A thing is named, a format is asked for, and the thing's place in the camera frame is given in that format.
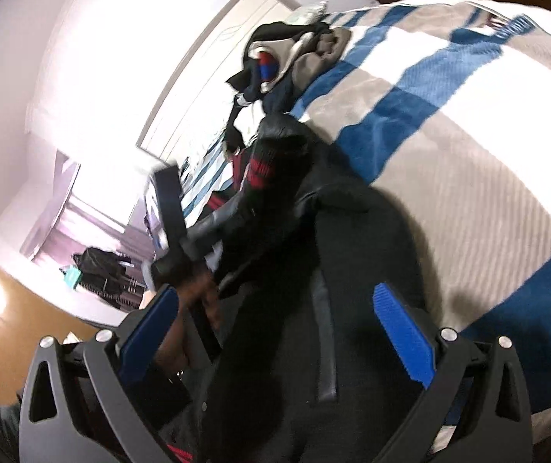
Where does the white headboard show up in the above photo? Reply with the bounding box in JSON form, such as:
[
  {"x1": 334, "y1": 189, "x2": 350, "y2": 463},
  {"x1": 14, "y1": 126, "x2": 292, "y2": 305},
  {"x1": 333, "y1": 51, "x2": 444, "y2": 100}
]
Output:
[{"x1": 136, "y1": 0, "x2": 302, "y2": 160}]

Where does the window with curtain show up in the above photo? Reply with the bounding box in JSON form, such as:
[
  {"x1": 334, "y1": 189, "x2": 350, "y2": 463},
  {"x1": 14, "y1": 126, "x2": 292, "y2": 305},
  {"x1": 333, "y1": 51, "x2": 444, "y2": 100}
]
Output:
[{"x1": 19, "y1": 152, "x2": 158, "y2": 275}]

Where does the pile of dark clothes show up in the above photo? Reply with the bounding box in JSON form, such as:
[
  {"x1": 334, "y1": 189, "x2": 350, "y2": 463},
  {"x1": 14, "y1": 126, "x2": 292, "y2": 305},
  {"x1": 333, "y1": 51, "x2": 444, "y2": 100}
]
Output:
[{"x1": 224, "y1": 19, "x2": 353, "y2": 152}]

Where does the blue white striped blanket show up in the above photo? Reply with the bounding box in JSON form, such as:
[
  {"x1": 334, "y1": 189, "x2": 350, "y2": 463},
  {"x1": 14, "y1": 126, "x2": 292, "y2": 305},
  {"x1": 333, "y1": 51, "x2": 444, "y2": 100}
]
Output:
[{"x1": 179, "y1": 0, "x2": 551, "y2": 463}]

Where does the white plastic packet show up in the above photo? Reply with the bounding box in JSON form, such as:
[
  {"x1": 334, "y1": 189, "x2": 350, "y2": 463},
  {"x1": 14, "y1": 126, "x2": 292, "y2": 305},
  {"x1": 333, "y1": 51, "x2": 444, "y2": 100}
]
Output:
[{"x1": 287, "y1": 0, "x2": 330, "y2": 26}]

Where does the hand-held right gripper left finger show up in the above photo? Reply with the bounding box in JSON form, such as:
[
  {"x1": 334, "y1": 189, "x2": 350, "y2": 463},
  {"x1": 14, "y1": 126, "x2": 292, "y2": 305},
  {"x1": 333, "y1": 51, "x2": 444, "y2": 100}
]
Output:
[{"x1": 17, "y1": 286, "x2": 180, "y2": 463}]

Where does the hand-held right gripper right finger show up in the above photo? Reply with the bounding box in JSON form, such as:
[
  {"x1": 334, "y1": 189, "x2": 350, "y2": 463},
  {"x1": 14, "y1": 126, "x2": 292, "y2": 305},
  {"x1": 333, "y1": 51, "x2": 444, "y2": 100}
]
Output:
[{"x1": 373, "y1": 282, "x2": 533, "y2": 463}]

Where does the person's left hand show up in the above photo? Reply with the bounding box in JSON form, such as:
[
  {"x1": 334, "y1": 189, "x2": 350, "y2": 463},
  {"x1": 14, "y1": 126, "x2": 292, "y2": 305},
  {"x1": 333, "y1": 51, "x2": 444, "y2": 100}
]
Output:
[{"x1": 178, "y1": 270, "x2": 221, "y2": 335}]

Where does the black jacket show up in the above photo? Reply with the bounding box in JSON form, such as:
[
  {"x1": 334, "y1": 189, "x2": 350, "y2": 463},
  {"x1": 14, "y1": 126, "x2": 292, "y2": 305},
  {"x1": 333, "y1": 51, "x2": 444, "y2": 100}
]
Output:
[{"x1": 159, "y1": 113, "x2": 454, "y2": 463}]

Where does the black bag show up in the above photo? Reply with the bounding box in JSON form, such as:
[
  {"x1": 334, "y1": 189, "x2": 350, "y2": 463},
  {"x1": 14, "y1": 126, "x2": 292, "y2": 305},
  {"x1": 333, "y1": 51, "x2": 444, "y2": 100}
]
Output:
[{"x1": 73, "y1": 247, "x2": 136, "y2": 308}]

